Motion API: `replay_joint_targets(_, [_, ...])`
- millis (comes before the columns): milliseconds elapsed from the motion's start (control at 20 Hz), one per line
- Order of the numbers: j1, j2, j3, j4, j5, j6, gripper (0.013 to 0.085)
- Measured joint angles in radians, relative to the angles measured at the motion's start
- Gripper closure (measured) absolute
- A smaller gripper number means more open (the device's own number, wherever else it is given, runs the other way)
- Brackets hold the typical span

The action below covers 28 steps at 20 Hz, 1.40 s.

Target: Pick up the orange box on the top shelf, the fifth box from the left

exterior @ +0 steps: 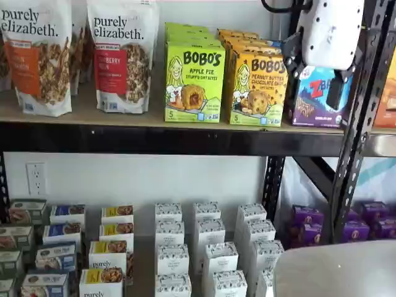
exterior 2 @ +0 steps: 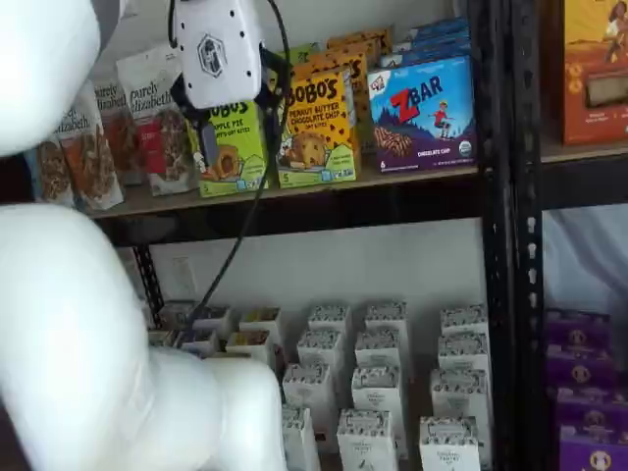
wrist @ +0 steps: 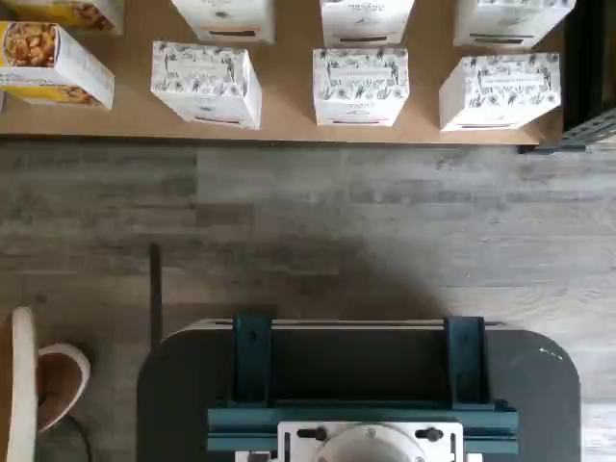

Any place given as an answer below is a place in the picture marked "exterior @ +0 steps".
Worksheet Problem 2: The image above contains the white perforated gripper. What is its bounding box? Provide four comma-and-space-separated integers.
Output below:
286, 0, 365, 110

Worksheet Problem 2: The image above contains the orange Bobo's peanut butter box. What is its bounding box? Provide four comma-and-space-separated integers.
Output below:
217, 28, 260, 40
225, 42, 284, 58
229, 50, 289, 127
221, 35, 270, 47

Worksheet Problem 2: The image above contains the blue purple Zbar box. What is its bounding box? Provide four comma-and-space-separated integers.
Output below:
286, 66, 353, 128

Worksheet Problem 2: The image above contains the grey metal shelf beam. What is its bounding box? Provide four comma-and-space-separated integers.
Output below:
355, 134, 396, 157

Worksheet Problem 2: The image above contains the green Bobo's apple pie box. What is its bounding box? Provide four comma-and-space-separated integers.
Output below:
166, 34, 222, 45
165, 28, 217, 37
164, 22, 210, 32
163, 41, 226, 123

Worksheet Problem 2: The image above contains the white patterned pantry box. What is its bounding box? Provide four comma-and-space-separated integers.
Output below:
256, 268, 275, 297
196, 218, 226, 248
211, 270, 248, 297
244, 220, 277, 246
193, 202, 222, 222
155, 220, 186, 247
154, 202, 183, 223
251, 240, 285, 270
157, 244, 190, 277
236, 204, 268, 224
202, 241, 239, 276
154, 273, 192, 297

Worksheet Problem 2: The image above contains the black metal shelf beam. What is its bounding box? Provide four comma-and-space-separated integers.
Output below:
0, 121, 347, 157

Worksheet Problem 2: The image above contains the wooden shelf board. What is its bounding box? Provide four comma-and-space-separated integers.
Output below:
71, 200, 293, 297
0, 82, 396, 136

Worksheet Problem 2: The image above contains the yellow white granola box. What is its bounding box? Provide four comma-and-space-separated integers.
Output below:
88, 240, 128, 270
101, 205, 135, 225
98, 222, 135, 246
79, 268, 124, 297

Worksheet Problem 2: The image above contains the blue oatmeal box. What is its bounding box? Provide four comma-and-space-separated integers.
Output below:
42, 222, 82, 249
20, 270, 70, 297
35, 243, 77, 273
49, 204, 86, 230

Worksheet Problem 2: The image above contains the green oatmeal box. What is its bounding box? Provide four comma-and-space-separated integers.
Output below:
0, 249, 24, 280
9, 199, 48, 226
0, 277, 17, 297
0, 225, 35, 252

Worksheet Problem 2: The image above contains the plain orange carton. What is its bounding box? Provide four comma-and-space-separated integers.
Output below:
372, 71, 396, 128

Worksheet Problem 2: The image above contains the black diagonal rack brace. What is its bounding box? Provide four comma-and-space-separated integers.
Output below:
293, 156, 338, 200

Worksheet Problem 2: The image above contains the translucent plastic sheet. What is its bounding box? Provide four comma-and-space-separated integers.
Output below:
277, 156, 396, 242

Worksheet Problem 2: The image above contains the granola bag red label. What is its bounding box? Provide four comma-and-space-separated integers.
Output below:
86, 0, 160, 114

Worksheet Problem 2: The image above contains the granola bag orange label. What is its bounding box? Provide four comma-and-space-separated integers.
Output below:
0, 0, 74, 118

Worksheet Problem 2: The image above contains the thin black cable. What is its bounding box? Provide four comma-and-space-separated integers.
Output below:
260, 0, 299, 15

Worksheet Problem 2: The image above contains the black perforated upright post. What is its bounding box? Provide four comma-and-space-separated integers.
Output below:
0, 151, 11, 224
328, 0, 396, 245
264, 156, 286, 231

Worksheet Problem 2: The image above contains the white wall outlet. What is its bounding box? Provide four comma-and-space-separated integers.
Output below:
25, 161, 48, 196

